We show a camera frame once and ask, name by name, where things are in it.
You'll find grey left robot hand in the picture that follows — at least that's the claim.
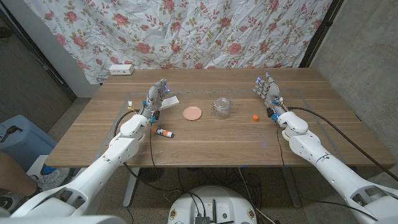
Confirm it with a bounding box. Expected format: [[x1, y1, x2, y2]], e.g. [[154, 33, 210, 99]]
[[140, 78, 170, 123]]

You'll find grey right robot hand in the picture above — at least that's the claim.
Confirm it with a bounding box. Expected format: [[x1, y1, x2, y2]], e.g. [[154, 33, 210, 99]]
[[252, 72, 289, 119]]

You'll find round pink jar lid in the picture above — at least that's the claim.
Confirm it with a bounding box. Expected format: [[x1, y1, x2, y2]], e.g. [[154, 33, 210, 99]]
[[182, 106, 203, 121]]

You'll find clear glass jar cup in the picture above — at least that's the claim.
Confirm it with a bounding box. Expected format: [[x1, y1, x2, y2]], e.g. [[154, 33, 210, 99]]
[[211, 97, 233, 120]]

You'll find flat white rectangular box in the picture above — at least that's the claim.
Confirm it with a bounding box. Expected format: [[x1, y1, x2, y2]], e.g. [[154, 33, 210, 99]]
[[160, 95, 180, 110]]

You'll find white power strip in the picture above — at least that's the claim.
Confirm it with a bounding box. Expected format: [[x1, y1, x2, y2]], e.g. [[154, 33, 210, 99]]
[[108, 63, 135, 76]]

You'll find floral backdrop cloth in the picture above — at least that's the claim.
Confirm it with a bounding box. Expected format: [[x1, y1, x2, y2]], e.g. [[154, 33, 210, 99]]
[[23, 0, 333, 85]]

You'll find black round floor fan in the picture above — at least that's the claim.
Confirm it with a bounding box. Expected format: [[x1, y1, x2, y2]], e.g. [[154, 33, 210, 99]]
[[138, 167, 165, 184]]

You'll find metal table leg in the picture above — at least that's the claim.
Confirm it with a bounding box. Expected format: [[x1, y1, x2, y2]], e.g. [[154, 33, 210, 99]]
[[123, 167, 141, 208], [281, 166, 302, 208]]

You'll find white robot torso base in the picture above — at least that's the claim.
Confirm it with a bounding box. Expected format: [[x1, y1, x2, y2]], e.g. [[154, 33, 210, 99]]
[[167, 185, 258, 224]]

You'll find blue floor block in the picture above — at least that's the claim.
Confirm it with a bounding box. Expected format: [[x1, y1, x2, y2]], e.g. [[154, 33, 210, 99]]
[[40, 164, 57, 175]]

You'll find blue plastic bin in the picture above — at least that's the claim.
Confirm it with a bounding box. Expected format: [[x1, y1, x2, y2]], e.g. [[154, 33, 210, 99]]
[[0, 114, 58, 172]]

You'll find white robot head rim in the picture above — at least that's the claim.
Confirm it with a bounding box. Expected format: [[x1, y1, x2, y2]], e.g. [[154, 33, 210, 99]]
[[0, 214, 127, 224]]

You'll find person's bare leg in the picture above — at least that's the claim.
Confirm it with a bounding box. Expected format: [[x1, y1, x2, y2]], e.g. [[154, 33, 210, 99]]
[[0, 151, 38, 197]]

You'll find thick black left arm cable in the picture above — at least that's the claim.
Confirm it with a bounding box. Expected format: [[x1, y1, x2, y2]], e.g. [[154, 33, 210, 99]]
[[113, 108, 187, 194]]

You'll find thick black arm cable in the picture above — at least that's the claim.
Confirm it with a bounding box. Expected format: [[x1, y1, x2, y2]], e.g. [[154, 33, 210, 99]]
[[113, 108, 187, 194], [287, 106, 398, 182]]

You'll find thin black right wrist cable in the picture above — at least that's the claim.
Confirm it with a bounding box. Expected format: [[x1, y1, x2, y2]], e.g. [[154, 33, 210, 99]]
[[275, 120, 286, 166]]

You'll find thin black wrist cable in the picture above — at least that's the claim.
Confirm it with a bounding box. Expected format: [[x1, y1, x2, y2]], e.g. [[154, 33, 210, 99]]
[[149, 121, 160, 179], [275, 120, 286, 166]]

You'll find thin black left wrist cable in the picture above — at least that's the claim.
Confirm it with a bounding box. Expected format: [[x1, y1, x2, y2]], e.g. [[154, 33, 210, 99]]
[[149, 121, 160, 179]]

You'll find black backdrop post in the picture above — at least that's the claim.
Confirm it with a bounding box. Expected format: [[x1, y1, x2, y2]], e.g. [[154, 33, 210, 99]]
[[298, 0, 345, 68]]

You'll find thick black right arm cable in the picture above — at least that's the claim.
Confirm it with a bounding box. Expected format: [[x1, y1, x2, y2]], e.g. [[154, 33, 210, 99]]
[[287, 106, 398, 182]]

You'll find grey floor cable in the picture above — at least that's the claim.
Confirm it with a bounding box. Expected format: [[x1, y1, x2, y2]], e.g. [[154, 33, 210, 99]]
[[238, 167, 276, 224]]

